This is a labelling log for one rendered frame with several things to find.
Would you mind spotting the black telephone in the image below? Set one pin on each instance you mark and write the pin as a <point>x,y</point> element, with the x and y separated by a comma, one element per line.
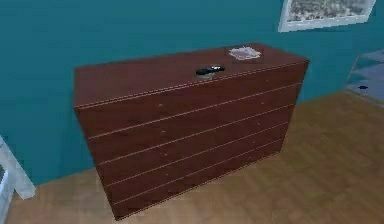
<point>209,70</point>

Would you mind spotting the dark red chest of drawers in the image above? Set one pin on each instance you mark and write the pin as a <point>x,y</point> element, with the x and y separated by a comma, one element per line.
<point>186,140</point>

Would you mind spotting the small black flat object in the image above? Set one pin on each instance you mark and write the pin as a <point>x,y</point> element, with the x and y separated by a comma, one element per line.
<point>363,87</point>

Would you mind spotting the white framed wall picture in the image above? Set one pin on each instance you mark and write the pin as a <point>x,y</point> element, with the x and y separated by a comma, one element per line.
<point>325,11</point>

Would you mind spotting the white furniture frame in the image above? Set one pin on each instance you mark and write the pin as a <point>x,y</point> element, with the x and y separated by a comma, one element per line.
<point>11,178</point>

